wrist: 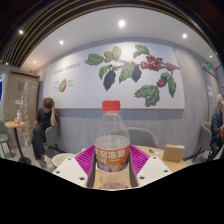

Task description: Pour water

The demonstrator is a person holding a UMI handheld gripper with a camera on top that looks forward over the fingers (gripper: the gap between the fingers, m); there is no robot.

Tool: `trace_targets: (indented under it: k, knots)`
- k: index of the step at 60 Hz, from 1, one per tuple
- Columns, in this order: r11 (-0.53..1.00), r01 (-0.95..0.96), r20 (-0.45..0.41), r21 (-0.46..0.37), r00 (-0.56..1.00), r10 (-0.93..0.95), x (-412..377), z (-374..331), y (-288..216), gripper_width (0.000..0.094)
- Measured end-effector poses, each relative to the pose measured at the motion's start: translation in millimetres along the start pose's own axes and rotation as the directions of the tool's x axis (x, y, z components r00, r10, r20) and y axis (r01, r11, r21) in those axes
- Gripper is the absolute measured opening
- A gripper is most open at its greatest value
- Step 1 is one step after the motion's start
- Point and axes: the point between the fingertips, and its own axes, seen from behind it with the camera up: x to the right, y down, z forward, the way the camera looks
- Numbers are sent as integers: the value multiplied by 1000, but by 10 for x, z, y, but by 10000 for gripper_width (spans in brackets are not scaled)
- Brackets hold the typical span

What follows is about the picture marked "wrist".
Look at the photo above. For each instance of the person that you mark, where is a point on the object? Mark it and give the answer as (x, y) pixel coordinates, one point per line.
(218, 123)
(43, 123)

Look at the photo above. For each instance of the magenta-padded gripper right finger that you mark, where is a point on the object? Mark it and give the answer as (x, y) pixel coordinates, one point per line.
(153, 170)

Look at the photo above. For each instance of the small round wooden side table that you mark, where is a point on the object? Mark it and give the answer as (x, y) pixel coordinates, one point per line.
(15, 124)

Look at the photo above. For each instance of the clear red-capped drink bottle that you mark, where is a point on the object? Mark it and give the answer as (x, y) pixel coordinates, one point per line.
(112, 133)

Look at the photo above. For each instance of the white paper wall notice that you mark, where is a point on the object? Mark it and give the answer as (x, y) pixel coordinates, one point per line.
(210, 91)

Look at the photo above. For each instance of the green exit sign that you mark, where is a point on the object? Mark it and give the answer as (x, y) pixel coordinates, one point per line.
(209, 65)

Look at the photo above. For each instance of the small brown cardboard box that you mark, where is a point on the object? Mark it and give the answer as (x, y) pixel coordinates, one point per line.
(174, 152)

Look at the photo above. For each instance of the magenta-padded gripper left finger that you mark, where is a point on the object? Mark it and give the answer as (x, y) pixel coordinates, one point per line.
(71, 171)

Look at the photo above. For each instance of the small white bottle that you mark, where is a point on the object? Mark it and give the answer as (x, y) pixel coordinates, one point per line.
(18, 118)

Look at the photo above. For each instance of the large coffee plant wall mural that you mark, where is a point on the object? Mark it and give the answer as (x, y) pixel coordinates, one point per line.
(83, 90)

